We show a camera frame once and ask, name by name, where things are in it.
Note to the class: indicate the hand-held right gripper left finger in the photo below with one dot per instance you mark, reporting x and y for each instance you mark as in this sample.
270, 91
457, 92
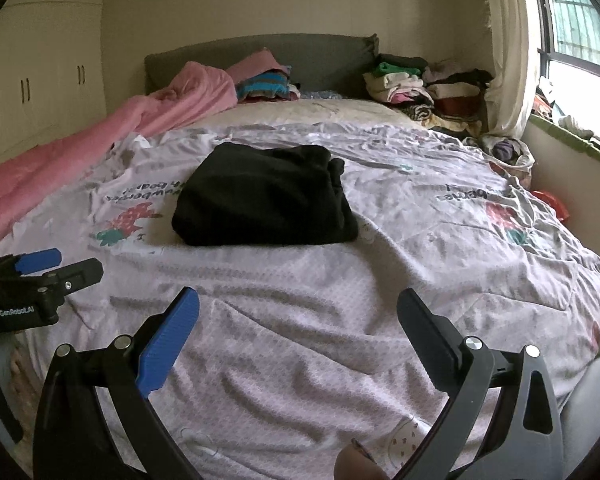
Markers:
167, 345

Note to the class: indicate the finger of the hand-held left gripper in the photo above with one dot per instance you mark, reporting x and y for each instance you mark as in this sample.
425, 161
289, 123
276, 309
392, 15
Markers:
40, 260
77, 272

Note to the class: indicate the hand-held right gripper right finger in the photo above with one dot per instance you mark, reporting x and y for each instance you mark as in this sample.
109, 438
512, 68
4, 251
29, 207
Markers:
472, 375

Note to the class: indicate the black sweater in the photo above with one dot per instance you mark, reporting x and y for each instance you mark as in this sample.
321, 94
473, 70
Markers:
260, 200

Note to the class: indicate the plastic bag of clothes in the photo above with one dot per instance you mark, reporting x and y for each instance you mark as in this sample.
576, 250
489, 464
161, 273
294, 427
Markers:
507, 152

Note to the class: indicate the striped folded clothes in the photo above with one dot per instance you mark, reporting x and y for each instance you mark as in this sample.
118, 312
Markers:
262, 87

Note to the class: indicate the clothes on window sill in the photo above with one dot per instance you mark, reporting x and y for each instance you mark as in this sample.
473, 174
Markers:
570, 120

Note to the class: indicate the pile of folded clothes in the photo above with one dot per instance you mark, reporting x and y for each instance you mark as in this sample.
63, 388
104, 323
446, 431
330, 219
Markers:
410, 85

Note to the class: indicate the person's right hand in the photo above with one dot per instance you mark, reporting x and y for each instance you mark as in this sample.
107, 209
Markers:
355, 462

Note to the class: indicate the beige fluffy blanket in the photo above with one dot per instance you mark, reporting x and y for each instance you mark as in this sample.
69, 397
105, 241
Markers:
27, 375

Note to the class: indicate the pink quilt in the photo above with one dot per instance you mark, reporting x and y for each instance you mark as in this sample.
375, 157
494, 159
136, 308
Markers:
80, 150

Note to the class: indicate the light grey cloth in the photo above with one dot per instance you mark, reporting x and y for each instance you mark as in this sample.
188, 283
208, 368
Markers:
592, 405

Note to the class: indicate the white printed bed sheet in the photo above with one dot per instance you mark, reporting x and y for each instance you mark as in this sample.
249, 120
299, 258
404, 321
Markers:
330, 320

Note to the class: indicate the red plastic bag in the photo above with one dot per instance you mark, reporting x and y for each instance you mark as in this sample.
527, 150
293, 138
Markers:
552, 202

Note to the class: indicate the white wardrobe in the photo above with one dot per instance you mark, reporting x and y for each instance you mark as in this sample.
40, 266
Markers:
35, 60

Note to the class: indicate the green window sill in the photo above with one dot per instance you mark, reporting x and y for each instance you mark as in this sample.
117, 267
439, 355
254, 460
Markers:
570, 142

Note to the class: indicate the cream bed sheet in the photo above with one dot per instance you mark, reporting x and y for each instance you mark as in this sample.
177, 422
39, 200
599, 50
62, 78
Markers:
325, 110

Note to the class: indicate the grey headboard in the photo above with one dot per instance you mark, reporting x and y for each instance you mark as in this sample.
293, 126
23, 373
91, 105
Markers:
320, 60

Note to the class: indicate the white curtain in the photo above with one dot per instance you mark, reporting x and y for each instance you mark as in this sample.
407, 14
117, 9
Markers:
510, 50

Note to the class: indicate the window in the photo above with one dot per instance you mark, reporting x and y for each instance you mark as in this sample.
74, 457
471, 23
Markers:
580, 25

